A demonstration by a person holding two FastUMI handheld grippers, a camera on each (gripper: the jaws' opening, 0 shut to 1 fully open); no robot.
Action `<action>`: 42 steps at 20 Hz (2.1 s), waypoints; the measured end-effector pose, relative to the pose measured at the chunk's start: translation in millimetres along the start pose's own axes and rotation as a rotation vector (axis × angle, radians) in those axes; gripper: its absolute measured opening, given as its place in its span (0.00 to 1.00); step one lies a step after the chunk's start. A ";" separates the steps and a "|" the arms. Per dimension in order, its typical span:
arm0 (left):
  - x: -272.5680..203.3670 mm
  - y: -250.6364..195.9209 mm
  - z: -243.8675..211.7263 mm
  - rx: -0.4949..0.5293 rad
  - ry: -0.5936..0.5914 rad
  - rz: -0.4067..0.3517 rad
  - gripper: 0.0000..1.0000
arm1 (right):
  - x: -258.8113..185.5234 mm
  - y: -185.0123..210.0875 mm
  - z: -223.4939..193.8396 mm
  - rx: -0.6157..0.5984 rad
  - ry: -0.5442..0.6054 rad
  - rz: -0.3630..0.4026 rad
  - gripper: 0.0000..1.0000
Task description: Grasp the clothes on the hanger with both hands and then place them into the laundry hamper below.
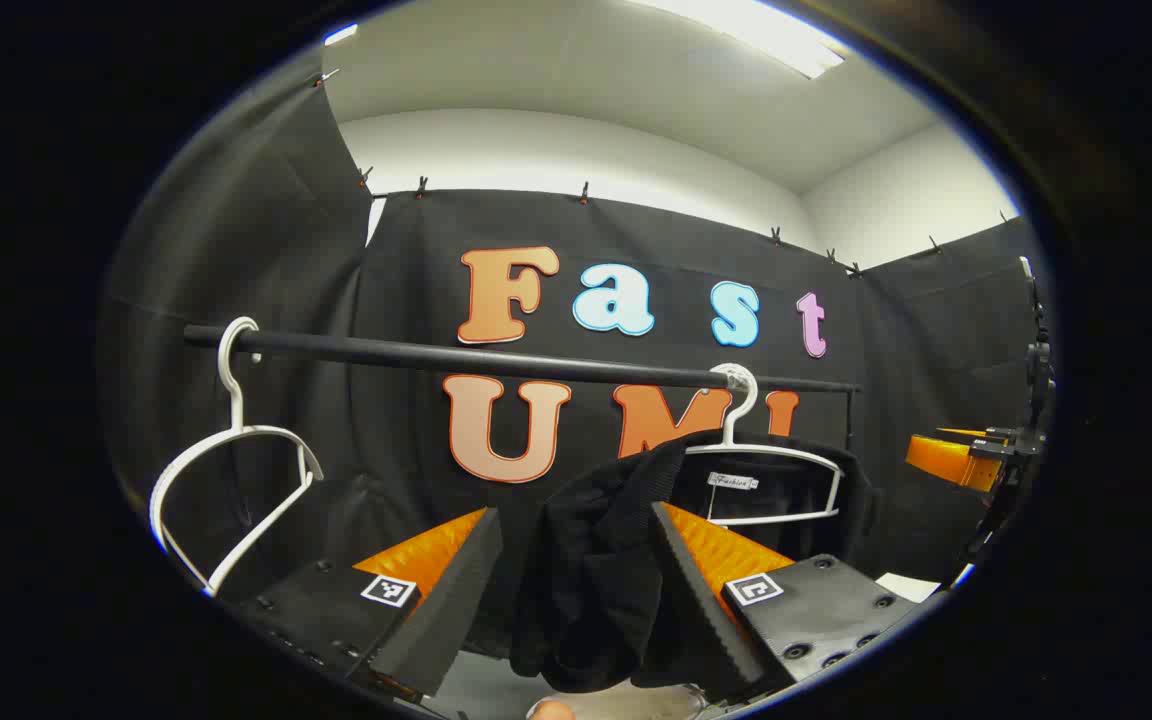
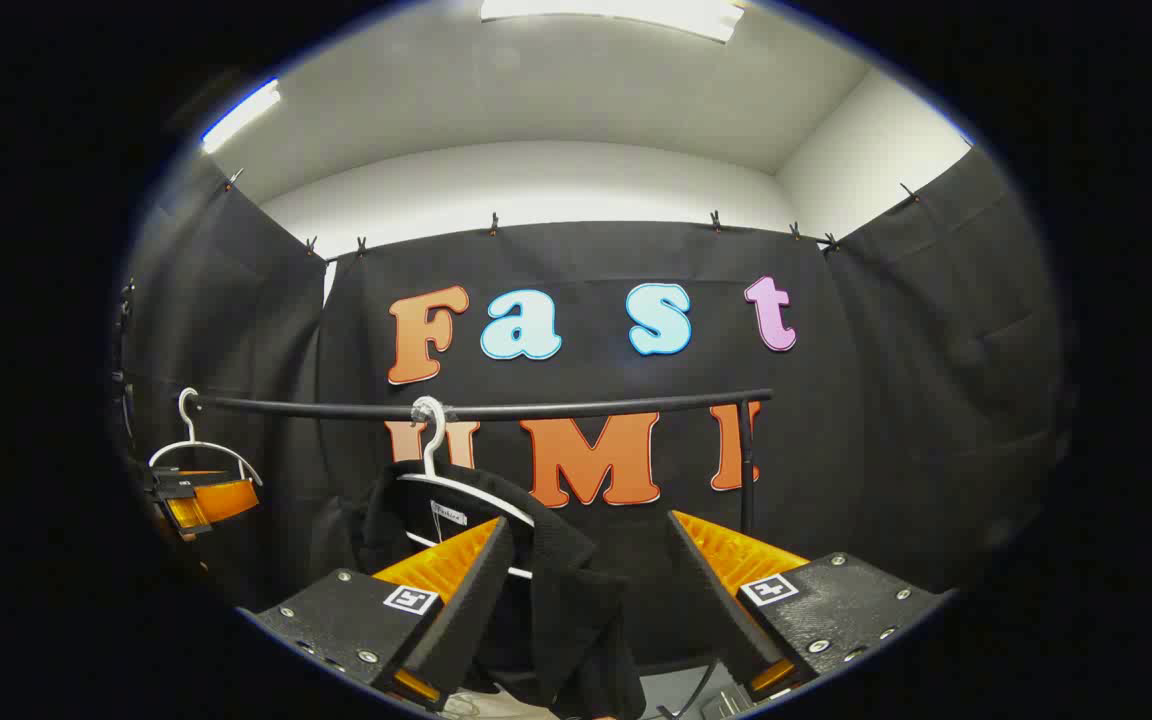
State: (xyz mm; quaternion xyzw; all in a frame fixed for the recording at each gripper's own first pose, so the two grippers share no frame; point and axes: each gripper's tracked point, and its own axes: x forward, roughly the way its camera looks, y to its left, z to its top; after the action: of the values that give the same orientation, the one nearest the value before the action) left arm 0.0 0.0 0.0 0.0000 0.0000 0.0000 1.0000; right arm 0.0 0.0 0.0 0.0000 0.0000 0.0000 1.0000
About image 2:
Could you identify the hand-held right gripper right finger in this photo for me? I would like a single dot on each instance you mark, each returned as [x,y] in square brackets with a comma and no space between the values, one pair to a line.
[711,600]

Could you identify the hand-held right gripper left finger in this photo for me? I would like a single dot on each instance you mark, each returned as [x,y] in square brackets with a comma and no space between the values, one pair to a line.
[481,590]

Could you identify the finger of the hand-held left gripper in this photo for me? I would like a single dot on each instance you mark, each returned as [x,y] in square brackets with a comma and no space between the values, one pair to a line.
[226,498]

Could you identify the black garment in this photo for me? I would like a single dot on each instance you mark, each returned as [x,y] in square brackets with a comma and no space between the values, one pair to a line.
[576,600]

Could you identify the white clothes hanger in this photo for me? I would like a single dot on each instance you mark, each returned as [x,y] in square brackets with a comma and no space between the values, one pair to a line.
[430,455]
[198,445]

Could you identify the white empty clothes hanger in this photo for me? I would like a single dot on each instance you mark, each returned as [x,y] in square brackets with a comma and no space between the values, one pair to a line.
[198,445]

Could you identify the black clothes rack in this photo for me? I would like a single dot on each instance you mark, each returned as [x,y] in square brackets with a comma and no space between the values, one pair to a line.
[586,408]

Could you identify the black backdrop cloth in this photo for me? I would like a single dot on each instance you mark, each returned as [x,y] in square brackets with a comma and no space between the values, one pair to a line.
[586,255]

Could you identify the row of black cloth clips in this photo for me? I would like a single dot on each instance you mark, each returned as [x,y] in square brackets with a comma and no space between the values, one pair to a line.
[493,224]

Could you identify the long ceiling light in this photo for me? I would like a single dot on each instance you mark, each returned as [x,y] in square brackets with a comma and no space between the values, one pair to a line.
[616,10]
[241,115]

